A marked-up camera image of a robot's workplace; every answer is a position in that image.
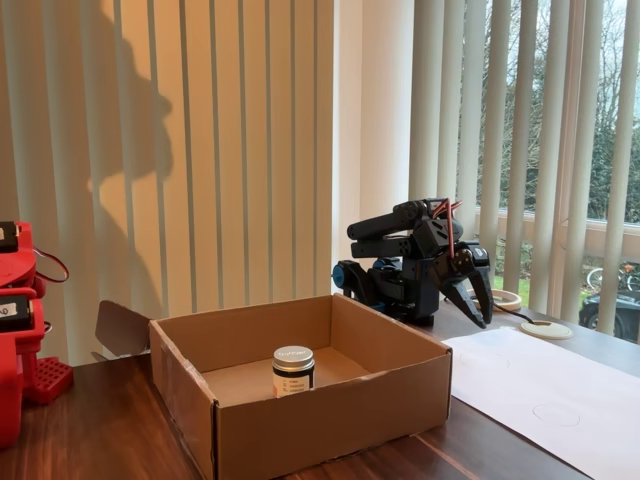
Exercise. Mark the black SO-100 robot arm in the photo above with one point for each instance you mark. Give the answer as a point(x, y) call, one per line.
point(400, 290)

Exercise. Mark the open cardboard box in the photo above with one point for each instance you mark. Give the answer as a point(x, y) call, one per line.
point(325, 430)

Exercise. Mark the masking tape roll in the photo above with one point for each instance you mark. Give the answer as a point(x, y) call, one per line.
point(511, 300)

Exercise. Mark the white round desk grommet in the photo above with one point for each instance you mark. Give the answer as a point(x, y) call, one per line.
point(547, 331)

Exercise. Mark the dark parked car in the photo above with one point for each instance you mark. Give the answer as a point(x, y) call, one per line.
point(589, 312)

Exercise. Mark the white paper sheet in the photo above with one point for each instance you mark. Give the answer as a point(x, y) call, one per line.
point(540, 390)

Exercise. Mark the white vertical blinds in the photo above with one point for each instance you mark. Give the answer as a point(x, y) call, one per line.
point(525, 150)
point(200, 150)

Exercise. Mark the red perforated base block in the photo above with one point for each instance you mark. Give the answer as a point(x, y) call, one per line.
point(47, 380)

